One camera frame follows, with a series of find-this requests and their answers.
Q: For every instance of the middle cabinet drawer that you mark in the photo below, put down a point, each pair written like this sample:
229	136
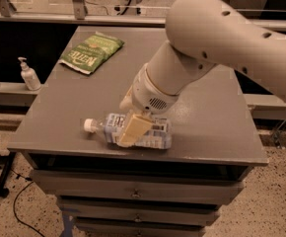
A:
134	212

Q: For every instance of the white pump dispenser bottle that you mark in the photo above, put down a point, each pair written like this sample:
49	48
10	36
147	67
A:
29	75

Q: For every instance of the grey drawer cabinet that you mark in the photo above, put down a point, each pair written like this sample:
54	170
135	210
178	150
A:
214	137

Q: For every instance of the blue labelled plastic bottle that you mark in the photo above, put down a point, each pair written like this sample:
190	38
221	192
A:
108	129

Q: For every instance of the top cabinet drawer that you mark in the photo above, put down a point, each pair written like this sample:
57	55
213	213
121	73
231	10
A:
95	185

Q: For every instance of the green chip bag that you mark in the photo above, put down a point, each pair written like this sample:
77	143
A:
87	56

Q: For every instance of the black stand leg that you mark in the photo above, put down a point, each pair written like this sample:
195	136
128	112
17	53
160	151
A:
7	166

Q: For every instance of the grey metal railing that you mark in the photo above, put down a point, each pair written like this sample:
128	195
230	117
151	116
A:
84	14

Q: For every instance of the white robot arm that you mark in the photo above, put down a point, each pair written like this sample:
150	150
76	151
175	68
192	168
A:
201	34

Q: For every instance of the bottom cabinet drawer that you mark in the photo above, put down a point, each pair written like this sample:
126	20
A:
138	229

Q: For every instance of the cabinet drawer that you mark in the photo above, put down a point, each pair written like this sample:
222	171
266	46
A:
95	185
138	229
134	212

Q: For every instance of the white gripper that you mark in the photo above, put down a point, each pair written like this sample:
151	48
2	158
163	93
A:
147	94

